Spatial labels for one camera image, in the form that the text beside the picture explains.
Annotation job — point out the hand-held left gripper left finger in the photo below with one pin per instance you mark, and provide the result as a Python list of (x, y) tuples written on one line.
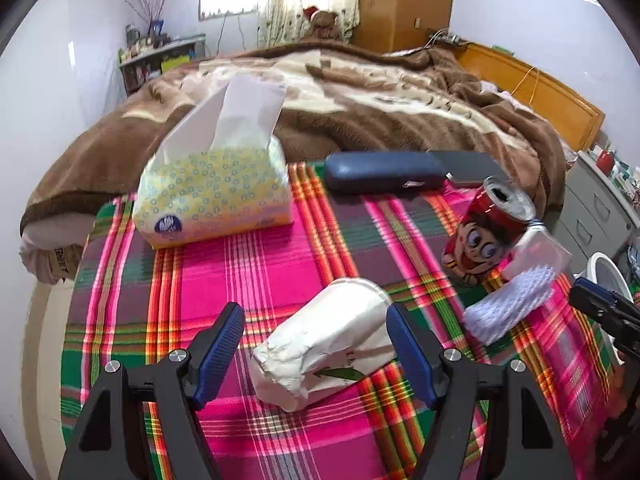
[(220, 355)]

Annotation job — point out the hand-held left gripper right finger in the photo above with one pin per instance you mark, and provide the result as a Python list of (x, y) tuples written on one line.
[(410, 355)]

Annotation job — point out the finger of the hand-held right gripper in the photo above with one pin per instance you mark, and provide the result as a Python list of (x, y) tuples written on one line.
[(592, 291), (607, 317)]

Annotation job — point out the white trash bin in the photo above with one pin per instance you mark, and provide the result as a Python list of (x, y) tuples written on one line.
[(597, 265)]

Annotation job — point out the crushed white paper cup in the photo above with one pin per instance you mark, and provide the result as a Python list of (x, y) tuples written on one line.
[(325, 335)]

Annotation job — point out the white foam fruit net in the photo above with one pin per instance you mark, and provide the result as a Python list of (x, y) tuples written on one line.
[(505, 305)]

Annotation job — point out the grey drawer cabinet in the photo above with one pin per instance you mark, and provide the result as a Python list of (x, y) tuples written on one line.
[(590, 205)]

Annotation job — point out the pink plaid tablecloth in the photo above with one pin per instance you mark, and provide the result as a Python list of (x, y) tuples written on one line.
[(280, 270)]

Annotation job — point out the red drink can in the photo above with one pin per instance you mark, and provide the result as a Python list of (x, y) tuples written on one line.
[(480, 245)]

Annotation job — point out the red round ornament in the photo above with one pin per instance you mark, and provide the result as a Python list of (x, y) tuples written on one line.
[(605, 161)]

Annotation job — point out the soft tissue pack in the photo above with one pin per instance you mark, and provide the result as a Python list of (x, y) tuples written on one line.
[(210, 195)]

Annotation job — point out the black phone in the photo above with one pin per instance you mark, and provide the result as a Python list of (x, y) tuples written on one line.
[(475, 165)]

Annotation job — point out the dark blue glasses case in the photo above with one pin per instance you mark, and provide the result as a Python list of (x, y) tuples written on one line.
[(380, 170)]

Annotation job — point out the wooden headboard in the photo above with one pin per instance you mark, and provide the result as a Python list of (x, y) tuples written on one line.
[(550, 95)]

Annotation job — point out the pink cloth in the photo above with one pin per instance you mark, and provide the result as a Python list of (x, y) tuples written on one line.
[(500, 92)]

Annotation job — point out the brown patterned blanket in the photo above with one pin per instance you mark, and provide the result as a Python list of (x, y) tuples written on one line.
[(375, 110)]

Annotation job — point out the cluttered shelf unit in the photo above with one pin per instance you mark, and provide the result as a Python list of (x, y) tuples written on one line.
[(165, 62)]

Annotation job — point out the row of bottles and jars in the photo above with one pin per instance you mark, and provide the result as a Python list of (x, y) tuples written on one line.
[(145, 42)]

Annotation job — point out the brown teddy bear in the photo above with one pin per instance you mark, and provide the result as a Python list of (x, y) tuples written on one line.
[(325, 22)]

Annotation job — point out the wooden wardrobe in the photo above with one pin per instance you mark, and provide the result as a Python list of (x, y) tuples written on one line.
[(400, 0)]

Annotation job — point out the dried branches in vase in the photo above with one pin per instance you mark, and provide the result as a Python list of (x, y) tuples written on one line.
[(150, 7)]

